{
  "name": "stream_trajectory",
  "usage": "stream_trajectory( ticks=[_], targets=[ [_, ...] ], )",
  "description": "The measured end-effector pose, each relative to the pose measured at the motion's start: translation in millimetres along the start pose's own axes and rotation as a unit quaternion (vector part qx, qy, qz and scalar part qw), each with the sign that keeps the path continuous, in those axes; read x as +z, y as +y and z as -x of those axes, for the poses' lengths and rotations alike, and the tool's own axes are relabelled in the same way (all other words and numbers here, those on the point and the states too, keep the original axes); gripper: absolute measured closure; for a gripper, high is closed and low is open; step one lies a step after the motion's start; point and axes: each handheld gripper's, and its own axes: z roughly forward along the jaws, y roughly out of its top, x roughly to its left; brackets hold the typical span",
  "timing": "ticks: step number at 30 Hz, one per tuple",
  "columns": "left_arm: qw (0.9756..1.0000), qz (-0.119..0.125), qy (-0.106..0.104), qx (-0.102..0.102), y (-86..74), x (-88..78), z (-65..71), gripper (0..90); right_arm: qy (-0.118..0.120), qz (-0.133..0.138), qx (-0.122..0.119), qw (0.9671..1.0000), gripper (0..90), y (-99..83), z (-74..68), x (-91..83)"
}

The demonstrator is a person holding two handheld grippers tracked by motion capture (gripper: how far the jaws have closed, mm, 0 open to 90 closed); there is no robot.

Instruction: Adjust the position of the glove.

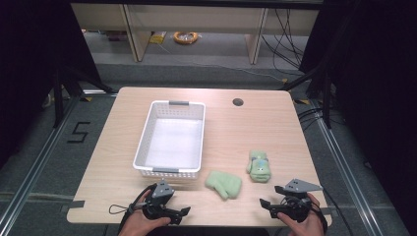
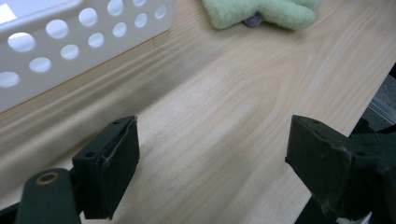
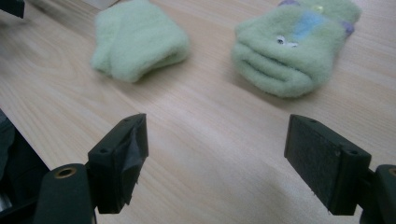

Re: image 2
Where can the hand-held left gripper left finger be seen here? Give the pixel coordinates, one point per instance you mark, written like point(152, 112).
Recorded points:
point(106, 174)

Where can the light green plush toy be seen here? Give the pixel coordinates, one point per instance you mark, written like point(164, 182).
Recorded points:
point(264, 12)

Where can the white perforated plastic basket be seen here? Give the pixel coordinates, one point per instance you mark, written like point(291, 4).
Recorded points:
point(62, 46)

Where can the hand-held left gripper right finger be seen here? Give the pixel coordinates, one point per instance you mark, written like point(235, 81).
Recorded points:
point(330, 168)

